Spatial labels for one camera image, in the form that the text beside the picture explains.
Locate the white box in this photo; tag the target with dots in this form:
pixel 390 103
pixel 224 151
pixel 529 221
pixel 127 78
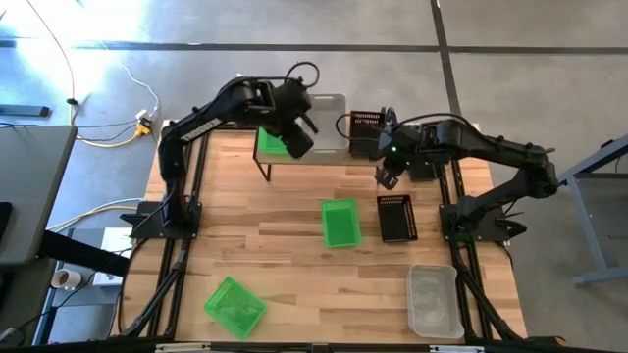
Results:
pixel 115 240

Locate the wooden shelf with black legs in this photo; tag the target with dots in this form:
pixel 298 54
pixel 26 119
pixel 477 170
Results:
pixel 275 160

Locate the black slotted plastic basket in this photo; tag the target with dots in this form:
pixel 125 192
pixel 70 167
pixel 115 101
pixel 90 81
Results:
pixel 365 139
pixel 423 170
pixel 396 220

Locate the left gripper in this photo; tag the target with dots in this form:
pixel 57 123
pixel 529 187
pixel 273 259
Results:
pixel 292 105

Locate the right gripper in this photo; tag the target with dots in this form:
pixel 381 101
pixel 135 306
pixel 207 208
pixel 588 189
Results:
pixel 397 147

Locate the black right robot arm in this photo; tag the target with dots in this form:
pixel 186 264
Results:
pixel 490 147

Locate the black clamp hook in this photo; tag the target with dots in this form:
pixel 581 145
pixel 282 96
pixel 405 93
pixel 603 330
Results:
pixel 390 115

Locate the green slotted plastic basket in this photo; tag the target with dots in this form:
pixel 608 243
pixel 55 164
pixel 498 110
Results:
pixel 234 308
pixel 269 143
pixel 341 223

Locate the grey desk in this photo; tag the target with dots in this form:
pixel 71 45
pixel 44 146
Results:
pixel 29 186

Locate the black aluminium rig frame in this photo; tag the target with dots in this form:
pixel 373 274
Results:
pixel 270 349

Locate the white cup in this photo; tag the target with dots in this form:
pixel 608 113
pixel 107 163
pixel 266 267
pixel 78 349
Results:
pixel 66 279

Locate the black flat device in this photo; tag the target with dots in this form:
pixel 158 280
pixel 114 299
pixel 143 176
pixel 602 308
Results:
pixel 4 220

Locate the white power adapter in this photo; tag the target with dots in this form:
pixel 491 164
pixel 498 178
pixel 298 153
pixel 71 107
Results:
pixel 143 115

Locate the black desk beam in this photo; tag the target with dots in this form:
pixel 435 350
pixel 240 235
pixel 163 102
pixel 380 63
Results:
pixel 83 252

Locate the black floor bar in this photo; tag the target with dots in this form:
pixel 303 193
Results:
pixel 24 111

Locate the blue-grey metal table frame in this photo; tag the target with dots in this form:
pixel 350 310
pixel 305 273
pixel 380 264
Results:
pixel 601 277

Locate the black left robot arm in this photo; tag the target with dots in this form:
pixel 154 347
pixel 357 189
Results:
pixel 206 125

